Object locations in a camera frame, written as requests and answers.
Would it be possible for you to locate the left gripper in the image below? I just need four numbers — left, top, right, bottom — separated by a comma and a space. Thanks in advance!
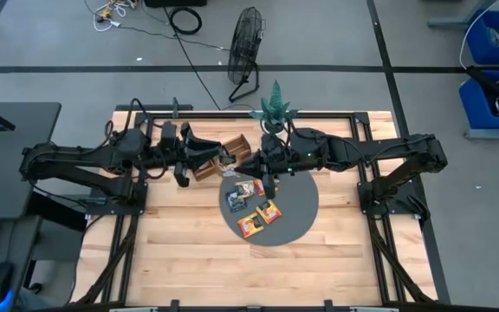
149, 120, 224, 188

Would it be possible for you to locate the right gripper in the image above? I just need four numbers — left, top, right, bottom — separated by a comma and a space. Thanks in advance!
235, 133, 309, 199

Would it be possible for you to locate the wooden tea organizer box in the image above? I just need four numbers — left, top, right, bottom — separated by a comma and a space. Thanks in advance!
191, 133, 253, 182

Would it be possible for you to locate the round grey woven mat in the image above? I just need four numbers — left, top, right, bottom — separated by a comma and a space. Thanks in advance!
218, 166, 320, 247

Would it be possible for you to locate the green snake plant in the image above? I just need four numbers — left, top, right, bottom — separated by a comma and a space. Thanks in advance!
249, 80, 299, 127

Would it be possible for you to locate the black floor fan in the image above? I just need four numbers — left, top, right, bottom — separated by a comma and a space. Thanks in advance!
227, 6, 264, 104

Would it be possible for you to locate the black box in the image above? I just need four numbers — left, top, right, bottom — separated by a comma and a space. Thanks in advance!
144, 0, 207, 8

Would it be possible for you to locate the black desk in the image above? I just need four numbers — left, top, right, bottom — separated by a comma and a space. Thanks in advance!
0, 101, 62, 222

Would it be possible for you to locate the blue storage bin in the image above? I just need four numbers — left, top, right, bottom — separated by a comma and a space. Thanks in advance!
459, 71, 499, 130
465, 9, 499, 66

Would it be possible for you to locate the grey metal stand leg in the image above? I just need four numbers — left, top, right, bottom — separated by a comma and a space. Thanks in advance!
463, 127, 499, 140

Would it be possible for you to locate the black table frame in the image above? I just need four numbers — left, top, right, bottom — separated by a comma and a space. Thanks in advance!
71, 110, 439, 307

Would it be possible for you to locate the black bracket bar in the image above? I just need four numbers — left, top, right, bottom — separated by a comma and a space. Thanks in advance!
114, 102, 194, 113

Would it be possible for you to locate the long black floor cable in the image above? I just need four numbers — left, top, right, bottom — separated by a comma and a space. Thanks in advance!
139, 6, 233, 112

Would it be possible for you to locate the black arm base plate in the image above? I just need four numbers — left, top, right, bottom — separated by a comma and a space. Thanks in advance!
85, 181, 149, 217
357, 180, 424, 217

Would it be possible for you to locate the coiled black cable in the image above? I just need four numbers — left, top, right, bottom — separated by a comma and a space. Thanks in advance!
168, 6, 204, 36

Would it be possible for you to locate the white and yellow cable bundle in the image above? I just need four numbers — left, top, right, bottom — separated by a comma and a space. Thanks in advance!
92, 0, 140, 32

